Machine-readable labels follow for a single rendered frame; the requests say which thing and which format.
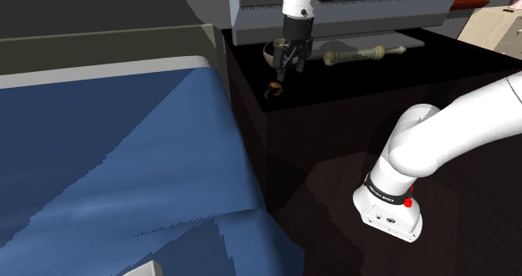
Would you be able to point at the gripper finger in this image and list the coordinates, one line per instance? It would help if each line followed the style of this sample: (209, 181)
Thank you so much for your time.
(280, 63)
(301, 61)

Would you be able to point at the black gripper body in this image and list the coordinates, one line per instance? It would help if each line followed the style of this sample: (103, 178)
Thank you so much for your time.
(298, 28)

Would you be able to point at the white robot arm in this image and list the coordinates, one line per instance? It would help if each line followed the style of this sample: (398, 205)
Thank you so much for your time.
(456, 124)

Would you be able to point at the dark bowl with pale rim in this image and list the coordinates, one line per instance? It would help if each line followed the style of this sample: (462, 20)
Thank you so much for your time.
(268, 55)

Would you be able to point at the dark wooden nightstand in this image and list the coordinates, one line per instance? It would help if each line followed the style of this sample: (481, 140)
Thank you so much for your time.
(346, 87)

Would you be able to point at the beige turned wooden stick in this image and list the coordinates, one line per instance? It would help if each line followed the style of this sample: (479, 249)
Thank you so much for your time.
(359, 55)

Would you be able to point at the grey television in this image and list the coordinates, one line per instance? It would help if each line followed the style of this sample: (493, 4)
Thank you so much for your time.
(367, 10)

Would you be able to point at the red flat object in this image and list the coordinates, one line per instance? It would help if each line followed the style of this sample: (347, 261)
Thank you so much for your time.
(469, 2)

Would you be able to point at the beige cardboard box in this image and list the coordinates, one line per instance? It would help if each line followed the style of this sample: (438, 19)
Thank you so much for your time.
(493, 30)

